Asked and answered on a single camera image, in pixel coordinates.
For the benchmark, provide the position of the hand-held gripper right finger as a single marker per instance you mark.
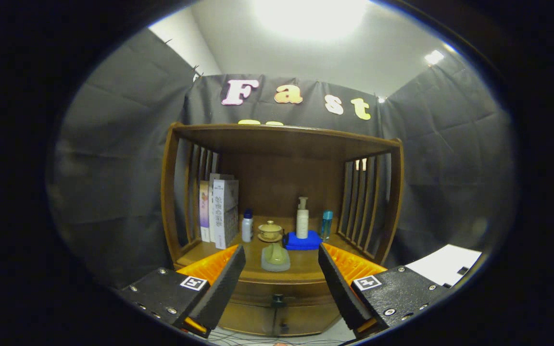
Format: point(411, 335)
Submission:
point(339, 288)

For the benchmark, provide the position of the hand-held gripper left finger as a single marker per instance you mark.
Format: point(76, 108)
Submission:
point(224, 288)

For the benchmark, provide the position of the wooden drawer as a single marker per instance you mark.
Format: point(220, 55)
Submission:
point(253, 293)

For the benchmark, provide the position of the green soap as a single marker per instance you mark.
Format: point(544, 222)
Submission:
point(275, 259)

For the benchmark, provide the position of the wooden countertop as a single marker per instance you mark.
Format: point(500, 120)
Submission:
point(301, 266)

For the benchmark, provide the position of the brown wooden cabinet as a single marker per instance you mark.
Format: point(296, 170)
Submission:
point(277, 182)

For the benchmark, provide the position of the blue folded cloth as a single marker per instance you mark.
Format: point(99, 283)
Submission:
point(303, 244)

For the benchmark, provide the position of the teal transparent bottle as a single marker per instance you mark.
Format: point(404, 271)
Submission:
point(326, 226)

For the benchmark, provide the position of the white bottle with blue cap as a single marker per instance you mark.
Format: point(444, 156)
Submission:
point(247, 228)

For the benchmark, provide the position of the yellow lidded teacup with saucer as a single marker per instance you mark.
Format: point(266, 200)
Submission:
point(270, 230)

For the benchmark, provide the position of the white pump bottle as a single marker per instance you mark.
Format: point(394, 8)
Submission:
point(302, 221)

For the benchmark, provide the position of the thick white book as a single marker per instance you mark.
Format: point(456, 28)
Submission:
point(225, 211)

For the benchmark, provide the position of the purple book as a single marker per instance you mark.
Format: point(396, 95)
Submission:
point(204, 211)

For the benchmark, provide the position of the thin white book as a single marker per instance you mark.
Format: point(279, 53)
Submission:
point(210, 202)

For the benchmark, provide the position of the white box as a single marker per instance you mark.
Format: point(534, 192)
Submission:
point(443, 264)

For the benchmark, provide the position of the small ceiling light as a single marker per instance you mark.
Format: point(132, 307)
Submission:
point(434, 57)

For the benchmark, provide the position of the large ceiling light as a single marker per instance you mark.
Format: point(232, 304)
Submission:
point(308, 17)

